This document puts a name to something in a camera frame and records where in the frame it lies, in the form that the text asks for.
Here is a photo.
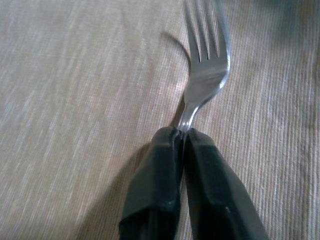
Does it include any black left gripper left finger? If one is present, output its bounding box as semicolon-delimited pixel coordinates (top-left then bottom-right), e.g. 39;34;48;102
118;126;185;240

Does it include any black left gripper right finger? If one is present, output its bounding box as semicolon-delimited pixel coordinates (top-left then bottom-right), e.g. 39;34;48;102
183;127;270;240

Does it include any stainless steel fork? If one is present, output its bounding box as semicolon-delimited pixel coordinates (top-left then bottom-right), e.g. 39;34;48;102
177;0;232;137

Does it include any beige woven placemat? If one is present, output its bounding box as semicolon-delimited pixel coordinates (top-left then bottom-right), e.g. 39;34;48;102
0;0;320;240

